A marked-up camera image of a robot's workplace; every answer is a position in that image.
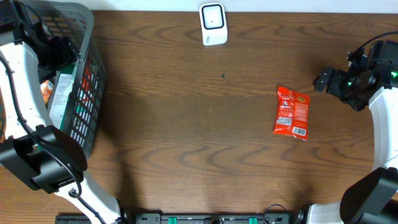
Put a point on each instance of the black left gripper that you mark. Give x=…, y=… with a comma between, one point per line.
x=66, y=53

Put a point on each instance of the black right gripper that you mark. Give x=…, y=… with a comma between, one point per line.
x=337, y=76

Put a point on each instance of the red snack bag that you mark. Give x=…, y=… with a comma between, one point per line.
x=292, y=113

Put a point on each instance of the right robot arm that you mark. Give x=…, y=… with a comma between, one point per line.
x=370, y=200

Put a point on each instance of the white barcode scanner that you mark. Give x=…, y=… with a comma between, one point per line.
x=214, y=27

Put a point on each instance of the orange juice carton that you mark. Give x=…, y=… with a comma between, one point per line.
x=46, y=89

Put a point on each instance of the grey plastic laundry basket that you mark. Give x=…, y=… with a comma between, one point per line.
x=76, y=21

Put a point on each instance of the green white snack bag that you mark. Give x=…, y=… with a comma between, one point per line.
x=60, y=96

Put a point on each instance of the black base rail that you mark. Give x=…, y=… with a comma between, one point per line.
x=269, y=218

